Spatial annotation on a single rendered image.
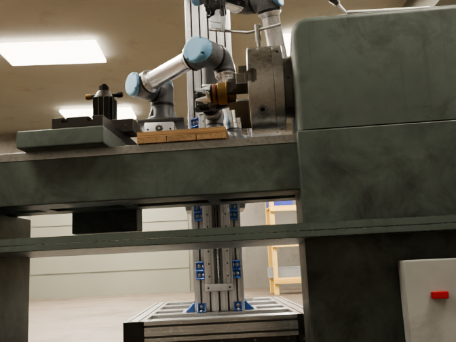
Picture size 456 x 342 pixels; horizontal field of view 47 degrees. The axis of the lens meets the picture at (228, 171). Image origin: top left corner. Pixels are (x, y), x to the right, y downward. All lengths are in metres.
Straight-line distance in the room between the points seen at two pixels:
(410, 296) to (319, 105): 0.64
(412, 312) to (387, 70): 0.75
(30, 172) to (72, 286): 8.58
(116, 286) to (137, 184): 8.53
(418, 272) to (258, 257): 8.64
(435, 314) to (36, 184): 1.32
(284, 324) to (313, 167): 0.92
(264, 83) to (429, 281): 0.81
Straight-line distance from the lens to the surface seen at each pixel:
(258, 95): 1.80
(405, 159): 1.71
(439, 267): 1.62
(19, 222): 2.24
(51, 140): 1.83
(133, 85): 2.54
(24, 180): 1.91
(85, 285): 10.38
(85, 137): 1.78
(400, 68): 1.78
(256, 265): 10.16
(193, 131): 1.75
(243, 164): 1.72
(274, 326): 2.37
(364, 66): 1.77
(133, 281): 10.20
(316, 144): 1.67
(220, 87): 1.92
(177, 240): 1.58
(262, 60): 1.84
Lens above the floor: 0.45
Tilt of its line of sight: 10 degrees up
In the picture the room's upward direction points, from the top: 3 degrees counter-clockwise
